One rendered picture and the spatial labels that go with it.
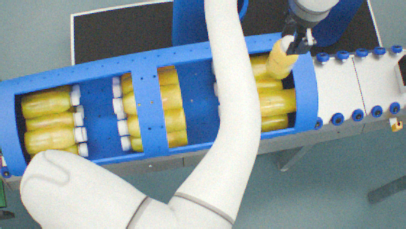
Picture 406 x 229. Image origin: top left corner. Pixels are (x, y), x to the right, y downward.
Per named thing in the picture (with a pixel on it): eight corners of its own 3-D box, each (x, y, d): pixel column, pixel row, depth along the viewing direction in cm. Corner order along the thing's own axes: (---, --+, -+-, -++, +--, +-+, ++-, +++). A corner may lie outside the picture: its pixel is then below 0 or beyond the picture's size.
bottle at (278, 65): (278, 50, 157) (288, 27, 141) (295, 69, 156) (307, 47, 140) (259, 65, 156) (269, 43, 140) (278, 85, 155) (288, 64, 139)
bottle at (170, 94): (183, 111, 162) (122, 122, 161) (180, 101, 168) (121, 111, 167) (180, 88, 159) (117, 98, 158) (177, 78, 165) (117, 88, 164)
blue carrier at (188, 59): (303, 138, 183) (326, 118, 155) (23, 181, 174) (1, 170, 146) (284, 48, 188) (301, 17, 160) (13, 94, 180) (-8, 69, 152)
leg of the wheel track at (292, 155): (290, 169, 276) (322, 140, 215) (278, 172, 276) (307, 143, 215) (288, 157, 277) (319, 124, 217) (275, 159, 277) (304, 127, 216)
